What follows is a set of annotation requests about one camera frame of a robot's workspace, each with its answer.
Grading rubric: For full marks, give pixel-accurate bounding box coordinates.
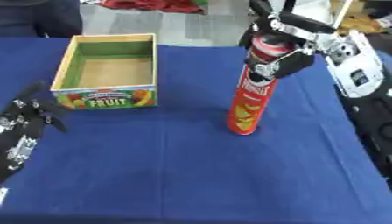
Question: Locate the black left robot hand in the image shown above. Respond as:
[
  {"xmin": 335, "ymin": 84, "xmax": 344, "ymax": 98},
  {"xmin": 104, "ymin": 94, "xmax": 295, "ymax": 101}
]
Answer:
[{"xmin": 0, "ymin": 80, "xmax": 69, "ymax": 183}]

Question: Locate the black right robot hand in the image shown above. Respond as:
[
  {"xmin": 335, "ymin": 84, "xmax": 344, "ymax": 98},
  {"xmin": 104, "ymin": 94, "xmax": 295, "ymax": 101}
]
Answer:
[{"xmin": 237, "ymin": 0, "xmax": 339, "ymax": 83}]

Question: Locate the red chip can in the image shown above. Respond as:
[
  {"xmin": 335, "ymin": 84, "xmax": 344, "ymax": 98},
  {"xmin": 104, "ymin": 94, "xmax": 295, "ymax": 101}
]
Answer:
[{"xmin": 225, "ymin": 33, "xmax": 294, "ymax": 136}]

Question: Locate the cardboard box with green inside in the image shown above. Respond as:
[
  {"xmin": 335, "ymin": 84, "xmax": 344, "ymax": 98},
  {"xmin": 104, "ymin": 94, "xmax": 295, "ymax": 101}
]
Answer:
[{"xmin": 49, "ymin": 33, "xmax": 159, "ymax": 110}]

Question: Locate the yellow object on floor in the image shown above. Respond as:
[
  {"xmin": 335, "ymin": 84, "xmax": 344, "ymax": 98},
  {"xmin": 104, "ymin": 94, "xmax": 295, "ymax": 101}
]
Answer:
[{"xmin": 335, "ymin": 12, "xmax": 388, "ymax": 38}]

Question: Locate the person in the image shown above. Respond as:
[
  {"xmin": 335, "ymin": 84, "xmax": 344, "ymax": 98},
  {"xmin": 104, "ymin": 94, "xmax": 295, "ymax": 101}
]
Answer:
[{"xmin": 0, "ymin": 0, "xmax": 85, "ymax": 39}]

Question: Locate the red cloth bundle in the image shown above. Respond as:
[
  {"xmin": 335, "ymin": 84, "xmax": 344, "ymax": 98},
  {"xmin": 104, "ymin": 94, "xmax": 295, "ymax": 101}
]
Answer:
[{"xmin": 98, "ymin": 0, "xmax": 206, "ymax": 15}]

